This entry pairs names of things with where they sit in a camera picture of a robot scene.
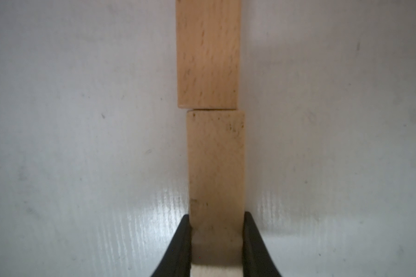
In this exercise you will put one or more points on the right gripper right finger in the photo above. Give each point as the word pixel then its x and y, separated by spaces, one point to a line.
pixel 256 259

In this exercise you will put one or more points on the wood long block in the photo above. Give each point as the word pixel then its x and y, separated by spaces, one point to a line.
pixel 208 54
pixel 216 173

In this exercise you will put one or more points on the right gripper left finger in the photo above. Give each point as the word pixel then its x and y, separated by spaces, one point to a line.
pixel 176 261

